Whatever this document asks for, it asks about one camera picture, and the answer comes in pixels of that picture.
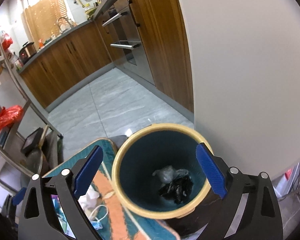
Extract white tissue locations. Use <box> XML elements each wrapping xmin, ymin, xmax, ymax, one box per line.
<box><xmin>78</xmin><ymin>185</ymin><xmax>100</xmax><ymax>217</ymax></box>

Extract blue face mask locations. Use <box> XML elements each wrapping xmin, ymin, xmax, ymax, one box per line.
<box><xmin>89</xmin><ymin>204</ymin><xmax>109</xmax><ymax>230</ymax></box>

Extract black trash in bin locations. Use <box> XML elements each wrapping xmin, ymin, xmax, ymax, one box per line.
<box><xmin>158</xmin><ymin>174</ymin><xmax>193</xmax><ymax>204</ymax></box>

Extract clear plastic trash in bin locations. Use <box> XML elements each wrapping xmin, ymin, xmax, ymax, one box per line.
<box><xmin>152</xmin><ymin>166</ymin><xmax>189</xmax><ymax>184</ymax></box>

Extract teal yellow-rimmed trash bin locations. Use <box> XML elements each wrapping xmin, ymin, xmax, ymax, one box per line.
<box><xmin>111</xmin><ymin>123</ymin><xmax>211</xmax><ymax>219</ymax></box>

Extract kitchen faucet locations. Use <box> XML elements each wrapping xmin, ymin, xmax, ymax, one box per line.
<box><xmin>56</xmin><ymin>17</ymin><xmax>74</xmax><ymax>34</ymax></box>

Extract wooden kitchen cabinets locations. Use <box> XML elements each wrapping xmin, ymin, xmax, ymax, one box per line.
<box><xmin>20</xmin><ymin>0</ymin><xmax>194</xmax><ymax>114</ymax></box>

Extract dark pan lid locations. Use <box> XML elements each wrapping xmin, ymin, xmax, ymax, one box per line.
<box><xmin>26</xmin><ymin>148</ymin><xmax>44</xmax><ymax>176</ymax></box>

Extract wooden cutting board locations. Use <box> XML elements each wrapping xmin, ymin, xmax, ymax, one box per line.
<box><xmin>38</xmin><ymin>125</ymin><xmax>50</xmax><ymax>148</ymax></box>

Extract black box on rack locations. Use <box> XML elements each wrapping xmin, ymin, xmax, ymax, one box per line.
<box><xmin>20</xmin><ymin>127</ymin><xmax>44</xmax><ymax>157</ymax></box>

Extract teal orange patterned mat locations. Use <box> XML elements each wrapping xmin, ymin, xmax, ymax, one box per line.
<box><xmin>44</xmin><ymin>138</ymin><xmax>180</xmax><ymax>239</ymax></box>

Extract red plastic bag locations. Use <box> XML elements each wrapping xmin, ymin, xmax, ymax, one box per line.
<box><xmin>0</xmin><ymin>105</ymin><xmax>24</xmax><ymax>131</ymax></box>

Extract stainless steel rack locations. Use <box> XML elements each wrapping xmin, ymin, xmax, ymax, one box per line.
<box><xmin>0</xmin><ymin>42</ymin><xmax>63</xmax><ymax>177</ymax></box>

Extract stainless steel oven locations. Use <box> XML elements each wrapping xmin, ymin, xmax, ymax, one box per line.
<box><xmin>102</xmin><ymin>0</ymin><xmax>154</xmax><ymax>85</ymax></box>

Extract black rice cooker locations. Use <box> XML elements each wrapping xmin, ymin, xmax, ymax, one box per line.
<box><xmin>19</xmin><ymin>42</ymin><xmax>37</xmax><ymax>64</ymax></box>

